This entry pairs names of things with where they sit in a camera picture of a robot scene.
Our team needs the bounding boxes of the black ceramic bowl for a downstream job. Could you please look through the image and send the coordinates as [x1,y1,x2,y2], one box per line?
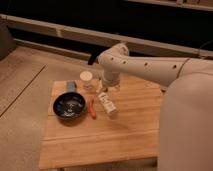
[53,92,86,120]

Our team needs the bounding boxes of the grey blue cup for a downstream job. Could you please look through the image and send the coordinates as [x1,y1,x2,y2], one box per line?
[66,81,77,92]

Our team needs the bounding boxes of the orange carrot toy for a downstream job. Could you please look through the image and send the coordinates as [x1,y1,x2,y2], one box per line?
[89,99,96,119]

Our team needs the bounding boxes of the clear jar white lid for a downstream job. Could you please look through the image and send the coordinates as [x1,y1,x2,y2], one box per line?
[80,71,93,90]

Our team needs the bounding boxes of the wooden cutting board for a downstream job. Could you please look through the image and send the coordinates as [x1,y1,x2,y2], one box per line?
[39,76,162,169]

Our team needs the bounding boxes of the white plastic bottle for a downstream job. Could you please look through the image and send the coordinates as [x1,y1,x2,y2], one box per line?
[98,92,117,116]

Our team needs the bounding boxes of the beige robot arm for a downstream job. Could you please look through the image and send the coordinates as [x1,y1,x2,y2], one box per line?
[98,43,213,171]

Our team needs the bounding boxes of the grey rail ledge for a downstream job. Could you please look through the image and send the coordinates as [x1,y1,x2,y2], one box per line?
[0,13,213,58]

